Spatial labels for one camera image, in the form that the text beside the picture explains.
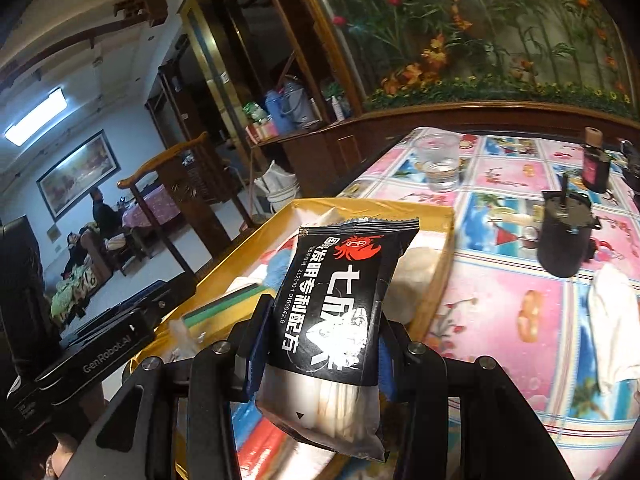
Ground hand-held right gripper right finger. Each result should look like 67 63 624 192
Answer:
377 317 576 480

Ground wooden chair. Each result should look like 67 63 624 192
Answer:
117 131 256 281

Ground black noodle packet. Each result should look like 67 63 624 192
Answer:
254 217 421 463

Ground black cylindrical motor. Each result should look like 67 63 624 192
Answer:
537 172 601 279

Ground white crumpled cloth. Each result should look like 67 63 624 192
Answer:
586 262 640 396

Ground blue sock in red wrapper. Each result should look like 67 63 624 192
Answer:
257 250 301 291

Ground white bucket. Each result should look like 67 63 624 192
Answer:
252 160 303 218

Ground floral green blanket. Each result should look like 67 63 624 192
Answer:
52 265 98 318

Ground clear glass cup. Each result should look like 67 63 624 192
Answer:
412 132 462 193

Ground blue thermos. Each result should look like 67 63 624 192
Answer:
263 89 287 133

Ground pink covered dining table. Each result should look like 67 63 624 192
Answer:
121 184 171 231

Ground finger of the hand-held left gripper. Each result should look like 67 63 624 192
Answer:
127 272 198 333

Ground black handheld device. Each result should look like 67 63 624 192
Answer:
620 137 640 186

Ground clear plastic bag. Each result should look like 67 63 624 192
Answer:
165 317 206 361

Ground pink boxes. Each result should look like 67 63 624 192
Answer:
245 120 280 143

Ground wooden wall ornament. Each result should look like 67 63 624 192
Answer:
112 0 168 26

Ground framed wall painting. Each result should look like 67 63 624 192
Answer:
36 129 122 221

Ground white soft bundle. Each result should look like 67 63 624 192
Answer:
385 245 443 326

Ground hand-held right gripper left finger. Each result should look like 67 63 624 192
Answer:
60 292 276 480

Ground yellow cardboard box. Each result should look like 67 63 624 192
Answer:
122 197 456 480

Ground ceiling light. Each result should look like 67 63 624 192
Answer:
4 87 68 147

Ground dark bottle with cork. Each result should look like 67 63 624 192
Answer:
581 126 612 195

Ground green black foam strip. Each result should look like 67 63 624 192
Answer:
181 280 273 336

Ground grey-blue thermos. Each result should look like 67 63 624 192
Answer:
280 76 321 128

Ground framed artificial flower display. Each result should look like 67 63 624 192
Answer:
300 0 640 121

